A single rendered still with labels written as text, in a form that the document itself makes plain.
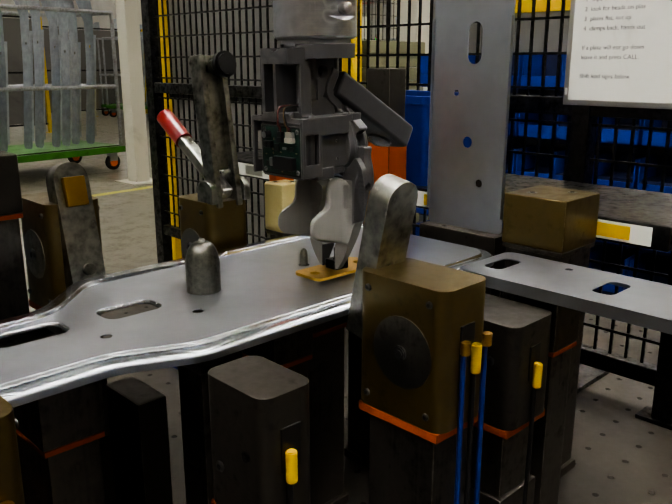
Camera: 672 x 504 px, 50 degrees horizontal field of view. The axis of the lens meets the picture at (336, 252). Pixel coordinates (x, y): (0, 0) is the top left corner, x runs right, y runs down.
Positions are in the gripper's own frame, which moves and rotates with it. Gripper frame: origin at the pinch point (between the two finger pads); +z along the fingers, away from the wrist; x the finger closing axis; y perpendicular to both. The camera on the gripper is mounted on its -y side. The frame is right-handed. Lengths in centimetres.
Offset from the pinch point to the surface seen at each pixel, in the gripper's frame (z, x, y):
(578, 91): -13, -4, -55
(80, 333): 1.8, -2.4, 25.9
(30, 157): 82, -713, -247
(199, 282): 0.9, -4.0, 13.6
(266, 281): 2.2, -3.0, 6.6
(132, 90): 15, -621, -321
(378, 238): -4.9, 12.3, 7.1
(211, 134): -10.5, -19.0, 1.0
